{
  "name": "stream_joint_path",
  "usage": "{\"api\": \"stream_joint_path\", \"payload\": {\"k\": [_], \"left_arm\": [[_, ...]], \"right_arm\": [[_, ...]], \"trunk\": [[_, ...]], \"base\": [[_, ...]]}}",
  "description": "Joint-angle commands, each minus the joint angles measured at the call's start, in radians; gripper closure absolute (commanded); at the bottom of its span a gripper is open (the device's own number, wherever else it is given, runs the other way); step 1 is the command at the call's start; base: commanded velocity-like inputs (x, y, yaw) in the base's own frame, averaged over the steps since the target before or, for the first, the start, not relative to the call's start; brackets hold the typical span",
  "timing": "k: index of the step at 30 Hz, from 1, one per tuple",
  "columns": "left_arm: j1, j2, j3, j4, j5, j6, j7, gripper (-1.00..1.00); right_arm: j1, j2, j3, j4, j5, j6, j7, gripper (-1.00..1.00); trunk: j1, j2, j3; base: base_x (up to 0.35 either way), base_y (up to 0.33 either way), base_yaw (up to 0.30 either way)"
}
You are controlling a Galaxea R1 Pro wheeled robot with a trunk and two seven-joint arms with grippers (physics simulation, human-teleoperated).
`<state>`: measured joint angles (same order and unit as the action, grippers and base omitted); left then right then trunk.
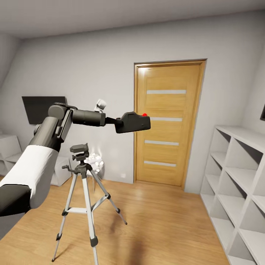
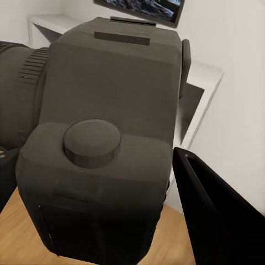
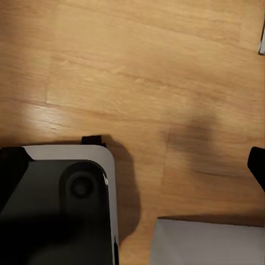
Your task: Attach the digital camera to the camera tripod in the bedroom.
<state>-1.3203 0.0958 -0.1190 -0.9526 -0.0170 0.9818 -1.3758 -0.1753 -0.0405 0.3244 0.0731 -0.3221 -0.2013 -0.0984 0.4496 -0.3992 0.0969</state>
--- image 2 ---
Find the digital camera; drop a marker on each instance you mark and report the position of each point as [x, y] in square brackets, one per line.
[95, 115]

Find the painting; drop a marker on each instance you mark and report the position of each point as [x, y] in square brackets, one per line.
[163, 11]

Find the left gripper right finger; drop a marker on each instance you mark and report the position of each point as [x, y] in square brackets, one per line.
[224, 228]

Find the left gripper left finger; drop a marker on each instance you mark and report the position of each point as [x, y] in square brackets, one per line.
[8, 182]

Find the bookcase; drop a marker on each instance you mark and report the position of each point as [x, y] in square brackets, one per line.
[44, 29]

